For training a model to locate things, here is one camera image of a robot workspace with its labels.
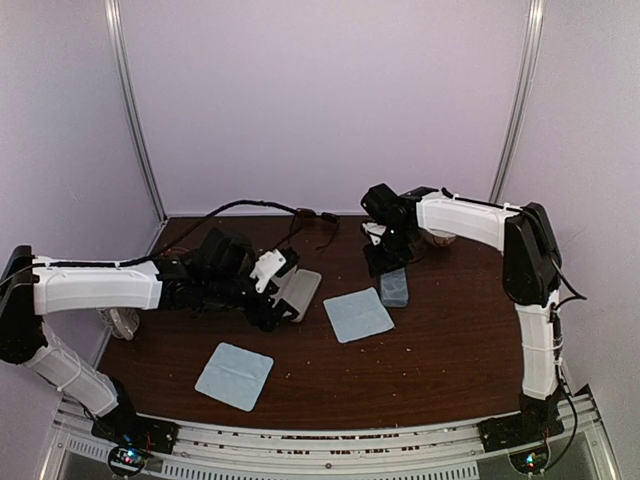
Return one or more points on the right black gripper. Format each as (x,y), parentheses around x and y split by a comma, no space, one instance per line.
(381,265)

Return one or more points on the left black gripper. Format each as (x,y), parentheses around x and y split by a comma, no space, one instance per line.
(271,320)

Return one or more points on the grey-blue glasses case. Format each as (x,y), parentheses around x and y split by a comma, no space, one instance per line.
(393,289)

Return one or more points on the pink glasses case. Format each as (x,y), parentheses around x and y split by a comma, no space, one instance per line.
(297,288)

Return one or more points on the light blue cloth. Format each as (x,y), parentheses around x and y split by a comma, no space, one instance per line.
(357,315)
(234,376)

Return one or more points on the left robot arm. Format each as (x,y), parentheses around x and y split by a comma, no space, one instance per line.
(223,274)

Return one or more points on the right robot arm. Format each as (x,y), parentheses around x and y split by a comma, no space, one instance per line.
(531,269)

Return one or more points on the dark sunglasses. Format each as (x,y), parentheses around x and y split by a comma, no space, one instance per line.
(306,216)

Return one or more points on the white ceramic bowl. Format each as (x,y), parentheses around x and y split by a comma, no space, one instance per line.
(439,239)

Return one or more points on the patterned mug orange inside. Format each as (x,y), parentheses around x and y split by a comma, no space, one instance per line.
(121,322)

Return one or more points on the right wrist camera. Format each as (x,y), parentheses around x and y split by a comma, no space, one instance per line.
(374,232)

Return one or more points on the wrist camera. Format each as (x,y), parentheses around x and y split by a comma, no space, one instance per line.
(374,232)
(274,263)

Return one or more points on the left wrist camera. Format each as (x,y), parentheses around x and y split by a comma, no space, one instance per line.
(274,263)

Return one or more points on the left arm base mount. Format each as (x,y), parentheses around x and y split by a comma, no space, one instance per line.
(141,448)

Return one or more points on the aluminium front rail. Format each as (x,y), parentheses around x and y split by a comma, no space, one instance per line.
(452,450)

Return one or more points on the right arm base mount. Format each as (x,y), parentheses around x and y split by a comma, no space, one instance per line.
(529,454)

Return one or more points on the right aluminium frame post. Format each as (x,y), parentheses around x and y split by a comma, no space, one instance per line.
(527,69)

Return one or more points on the aluminium frame post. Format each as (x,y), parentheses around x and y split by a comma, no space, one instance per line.
(527,69)
(133,119)

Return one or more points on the left aluminium frame post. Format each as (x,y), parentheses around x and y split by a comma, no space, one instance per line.
(133,119)

